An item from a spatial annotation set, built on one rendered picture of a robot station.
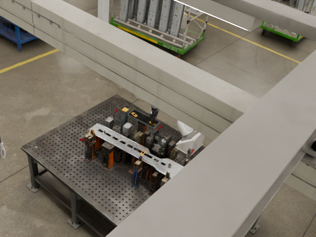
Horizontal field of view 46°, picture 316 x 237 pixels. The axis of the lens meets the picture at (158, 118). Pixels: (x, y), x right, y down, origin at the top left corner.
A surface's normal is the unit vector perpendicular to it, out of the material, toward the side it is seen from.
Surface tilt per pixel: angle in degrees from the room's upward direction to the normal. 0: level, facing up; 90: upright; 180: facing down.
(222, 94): 0
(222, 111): 90
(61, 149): 0
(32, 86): 0
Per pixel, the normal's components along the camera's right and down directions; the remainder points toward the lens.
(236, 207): 0.12, -0.77
